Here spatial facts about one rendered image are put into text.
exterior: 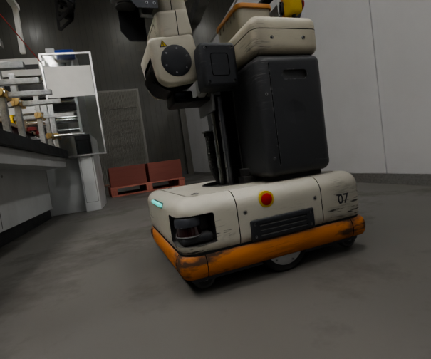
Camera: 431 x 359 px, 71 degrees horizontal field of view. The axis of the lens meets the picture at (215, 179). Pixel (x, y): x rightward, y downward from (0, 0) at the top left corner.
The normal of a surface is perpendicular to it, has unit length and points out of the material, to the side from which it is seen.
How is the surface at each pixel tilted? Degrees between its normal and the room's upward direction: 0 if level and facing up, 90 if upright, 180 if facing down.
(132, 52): 90
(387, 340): 0
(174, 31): 90
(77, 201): 90
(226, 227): 90
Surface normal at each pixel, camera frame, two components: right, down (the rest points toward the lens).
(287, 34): 0.34, 0.01
